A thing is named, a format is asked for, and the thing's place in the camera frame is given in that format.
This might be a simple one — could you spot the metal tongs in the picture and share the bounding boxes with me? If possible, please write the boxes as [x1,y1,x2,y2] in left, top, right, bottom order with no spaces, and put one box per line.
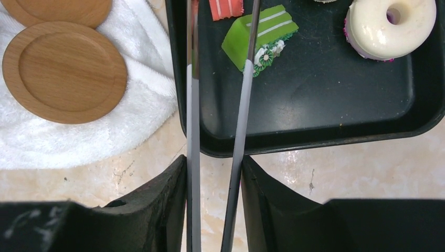
[186,1,261,251]

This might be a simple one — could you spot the white glazed donut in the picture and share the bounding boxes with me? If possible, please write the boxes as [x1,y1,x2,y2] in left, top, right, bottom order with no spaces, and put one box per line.
[343,0,437,61]

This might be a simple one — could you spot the lower wooden coaster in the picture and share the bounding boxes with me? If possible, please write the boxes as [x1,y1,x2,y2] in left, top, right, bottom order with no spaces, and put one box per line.
[2,22,128,124]

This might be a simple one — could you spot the wooden coaster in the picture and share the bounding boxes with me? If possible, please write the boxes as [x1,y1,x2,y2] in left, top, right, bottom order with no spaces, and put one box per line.
[2,22,128,124]
[1,0,112,28]

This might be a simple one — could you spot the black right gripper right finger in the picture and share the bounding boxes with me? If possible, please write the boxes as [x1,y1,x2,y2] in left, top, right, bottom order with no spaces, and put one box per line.
[241,156,444,251]

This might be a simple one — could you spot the red cake slice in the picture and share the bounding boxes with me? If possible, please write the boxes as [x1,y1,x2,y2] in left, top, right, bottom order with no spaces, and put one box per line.
[209,0,244,21]

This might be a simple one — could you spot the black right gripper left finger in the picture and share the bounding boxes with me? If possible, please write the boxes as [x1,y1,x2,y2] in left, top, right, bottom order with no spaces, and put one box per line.
[1,155,187,251]

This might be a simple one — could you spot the green cake slice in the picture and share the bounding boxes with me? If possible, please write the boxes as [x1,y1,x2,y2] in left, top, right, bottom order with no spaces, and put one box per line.
[221,5,299,77]

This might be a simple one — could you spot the white towel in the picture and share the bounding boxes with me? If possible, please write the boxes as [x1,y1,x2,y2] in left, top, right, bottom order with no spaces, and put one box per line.
[0,0,178,171]

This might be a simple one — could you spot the upper wooden coaster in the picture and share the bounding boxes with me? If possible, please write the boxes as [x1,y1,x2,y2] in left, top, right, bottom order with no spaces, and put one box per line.
[1,0,112,28]

